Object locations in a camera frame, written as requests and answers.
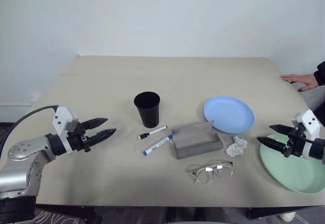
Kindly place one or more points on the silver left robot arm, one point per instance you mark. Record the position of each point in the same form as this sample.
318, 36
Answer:
23, 153

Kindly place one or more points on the clear frame eyeglasses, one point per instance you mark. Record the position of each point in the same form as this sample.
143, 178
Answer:
207, 169

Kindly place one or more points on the black metal table frame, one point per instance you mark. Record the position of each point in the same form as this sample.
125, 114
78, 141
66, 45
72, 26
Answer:
269, 212

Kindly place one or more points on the white tissue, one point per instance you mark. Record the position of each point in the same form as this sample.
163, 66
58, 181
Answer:
236, 149

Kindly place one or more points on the black plastic cup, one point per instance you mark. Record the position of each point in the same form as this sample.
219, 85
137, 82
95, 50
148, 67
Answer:
148, 114

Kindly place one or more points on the light blue plate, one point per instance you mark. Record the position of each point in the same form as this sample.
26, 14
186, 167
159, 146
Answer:
228, 112

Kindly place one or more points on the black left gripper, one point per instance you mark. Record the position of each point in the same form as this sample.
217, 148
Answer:
78, 139

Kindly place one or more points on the blue cap whiteboard marker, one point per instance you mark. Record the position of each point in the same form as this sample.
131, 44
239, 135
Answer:
157, 145

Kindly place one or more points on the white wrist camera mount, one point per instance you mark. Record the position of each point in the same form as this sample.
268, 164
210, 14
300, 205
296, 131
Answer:
62, 117
309, 123

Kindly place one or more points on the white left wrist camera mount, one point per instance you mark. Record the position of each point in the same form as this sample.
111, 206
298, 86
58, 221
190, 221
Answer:
62, 117

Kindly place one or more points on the bystander bare hand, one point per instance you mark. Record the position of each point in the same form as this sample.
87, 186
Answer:
302, 79

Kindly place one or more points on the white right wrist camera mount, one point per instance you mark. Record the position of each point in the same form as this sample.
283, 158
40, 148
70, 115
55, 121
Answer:
309, 123

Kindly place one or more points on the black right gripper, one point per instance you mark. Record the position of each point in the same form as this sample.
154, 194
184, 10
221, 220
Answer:
295, 146

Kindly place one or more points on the bystander black sleeve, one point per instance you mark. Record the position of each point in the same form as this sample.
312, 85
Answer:
320, 72

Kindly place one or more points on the grey felt glasses case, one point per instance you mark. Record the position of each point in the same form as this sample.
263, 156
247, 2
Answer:
198, 145

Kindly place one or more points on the light green plate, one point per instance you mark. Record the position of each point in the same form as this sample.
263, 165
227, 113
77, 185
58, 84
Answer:
287, 173

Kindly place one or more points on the black cap whiteboard marker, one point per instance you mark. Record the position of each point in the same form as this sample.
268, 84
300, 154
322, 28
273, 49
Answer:
155, 132

